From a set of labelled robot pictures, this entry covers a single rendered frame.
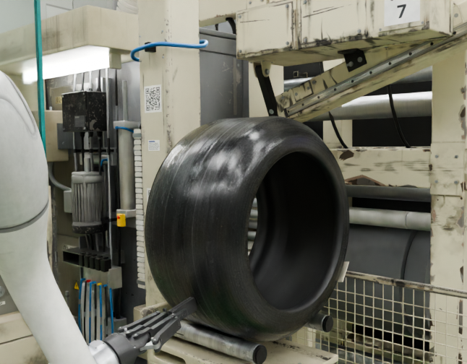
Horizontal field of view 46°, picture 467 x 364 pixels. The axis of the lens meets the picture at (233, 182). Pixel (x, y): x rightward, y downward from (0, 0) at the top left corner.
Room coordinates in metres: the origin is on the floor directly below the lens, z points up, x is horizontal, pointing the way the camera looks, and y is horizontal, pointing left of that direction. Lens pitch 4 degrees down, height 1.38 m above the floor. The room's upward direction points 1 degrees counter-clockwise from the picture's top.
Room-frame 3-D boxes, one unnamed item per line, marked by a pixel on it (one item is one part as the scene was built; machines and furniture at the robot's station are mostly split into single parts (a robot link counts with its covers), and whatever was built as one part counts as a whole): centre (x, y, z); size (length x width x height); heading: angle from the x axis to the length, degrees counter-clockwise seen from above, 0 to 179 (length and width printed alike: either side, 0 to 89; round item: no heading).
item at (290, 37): (1.57, -0.32, 1.71); 0.61 x 0.25 x 0.15; 47
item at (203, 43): (1.60, 0.18, 1.66); 0.19 x 0.19 x 0.06; 47
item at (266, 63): (1.72, -0.09, 1.61); 0.06 x 0.06 x 0.05; 47
